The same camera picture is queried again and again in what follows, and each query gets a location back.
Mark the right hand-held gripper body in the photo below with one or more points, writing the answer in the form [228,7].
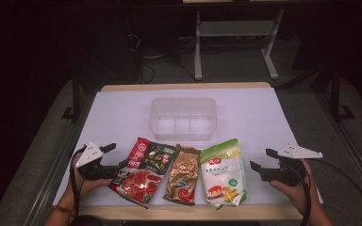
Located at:
[287,171]

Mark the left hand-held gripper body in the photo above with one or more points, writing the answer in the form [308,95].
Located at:
[89,157]

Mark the red and black food packet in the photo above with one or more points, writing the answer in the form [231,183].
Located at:
[144,180]

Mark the green and white food packet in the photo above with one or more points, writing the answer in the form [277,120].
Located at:
[221,175]

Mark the gold brown food packet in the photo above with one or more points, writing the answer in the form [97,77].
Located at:
[184,175]

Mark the clear plastic container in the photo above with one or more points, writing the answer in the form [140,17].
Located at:
[182,121]

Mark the person's right hand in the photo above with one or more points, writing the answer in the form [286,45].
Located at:
[298,194]

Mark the person's left hand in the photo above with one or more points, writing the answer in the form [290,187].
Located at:
[89,186]

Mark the white table sheet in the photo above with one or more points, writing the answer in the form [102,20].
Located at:
[248,119]

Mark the black metal stand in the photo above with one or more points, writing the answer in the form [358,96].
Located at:
[335,97]
[76,100]

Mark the white metal stand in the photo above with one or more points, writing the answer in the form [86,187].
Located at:
[198,56]

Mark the grey metal frame rail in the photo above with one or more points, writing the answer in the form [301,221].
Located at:
[56,166]
[355,157]

